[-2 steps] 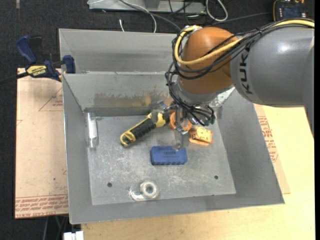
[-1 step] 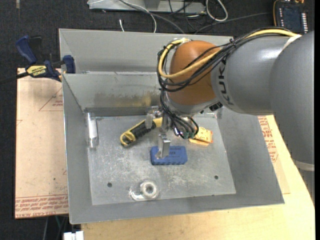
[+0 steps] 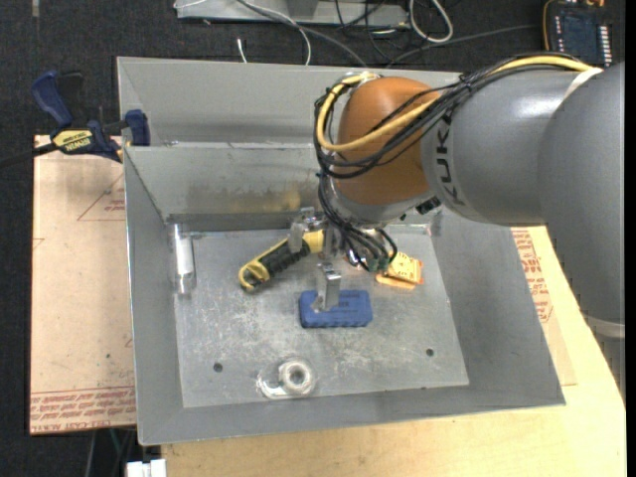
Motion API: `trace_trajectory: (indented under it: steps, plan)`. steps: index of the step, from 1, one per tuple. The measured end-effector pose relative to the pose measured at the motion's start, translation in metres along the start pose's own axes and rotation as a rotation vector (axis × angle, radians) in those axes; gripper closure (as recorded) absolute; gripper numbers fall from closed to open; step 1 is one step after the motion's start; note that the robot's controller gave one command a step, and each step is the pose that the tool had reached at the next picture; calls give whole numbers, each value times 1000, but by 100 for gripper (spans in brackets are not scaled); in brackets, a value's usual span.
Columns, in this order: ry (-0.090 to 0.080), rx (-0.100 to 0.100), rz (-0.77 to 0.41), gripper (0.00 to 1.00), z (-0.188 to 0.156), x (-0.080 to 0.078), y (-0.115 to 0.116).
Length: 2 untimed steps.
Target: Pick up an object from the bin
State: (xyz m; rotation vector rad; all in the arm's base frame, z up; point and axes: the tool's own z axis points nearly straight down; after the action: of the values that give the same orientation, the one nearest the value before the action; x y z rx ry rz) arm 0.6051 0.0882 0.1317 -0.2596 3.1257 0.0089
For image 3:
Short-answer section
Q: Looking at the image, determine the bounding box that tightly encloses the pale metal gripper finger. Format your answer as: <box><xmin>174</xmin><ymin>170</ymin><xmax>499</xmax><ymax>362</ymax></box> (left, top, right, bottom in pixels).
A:
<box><xmin>289</xmin><ymin>208</ymin><xmax>320</xmax><ymax>258</ymax></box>
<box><xmin>315</xmin><ymin>262</ymin><xmax>344</xmax><ymax>314</ymax></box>

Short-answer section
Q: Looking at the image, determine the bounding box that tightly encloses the grey metal bin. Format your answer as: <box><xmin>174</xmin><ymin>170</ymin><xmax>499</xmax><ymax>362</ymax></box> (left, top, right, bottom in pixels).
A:
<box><xmin>116</xmin><ymin>56</ymin><xmax>567</xmax><ymax>447</ymax></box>

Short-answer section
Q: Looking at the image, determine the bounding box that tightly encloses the blue sponge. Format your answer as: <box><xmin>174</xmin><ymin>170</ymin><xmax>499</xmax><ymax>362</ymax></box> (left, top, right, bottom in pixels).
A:
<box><xmin>298</xmin><ymin>288</ymin><xmax>375</xmax><ymax>330</ymax></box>

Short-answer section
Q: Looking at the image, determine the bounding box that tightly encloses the yellow and black handled tool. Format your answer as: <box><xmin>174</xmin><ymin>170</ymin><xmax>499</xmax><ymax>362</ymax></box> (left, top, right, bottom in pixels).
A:
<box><xmin>238</xmin><ymin>229</ymin><xmax>330</xmax><ymax>295</ymax></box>

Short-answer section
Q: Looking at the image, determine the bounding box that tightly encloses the brown cardboard board, red print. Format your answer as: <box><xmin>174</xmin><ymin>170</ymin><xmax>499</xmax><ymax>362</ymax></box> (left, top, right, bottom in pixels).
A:
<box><xmin>29</xmin><ymin>134</ymin><xmax>578</xmax><ymax>436</ymax></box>

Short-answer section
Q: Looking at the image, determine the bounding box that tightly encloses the silver metal cylinder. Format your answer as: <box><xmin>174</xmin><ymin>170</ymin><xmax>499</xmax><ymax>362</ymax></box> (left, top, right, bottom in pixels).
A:
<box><xmin>171</xmin><ymin>223</ymin><xmax>197</xmax><ymax>295</ymax></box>

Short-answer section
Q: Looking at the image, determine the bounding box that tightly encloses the black cylinder on white bracket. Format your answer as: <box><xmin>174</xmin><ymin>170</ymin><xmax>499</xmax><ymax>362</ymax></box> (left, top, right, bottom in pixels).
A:
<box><xmin>414</xmin><ymin>196</ymin><xmax>444</xmax><ymax>238</ymax></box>

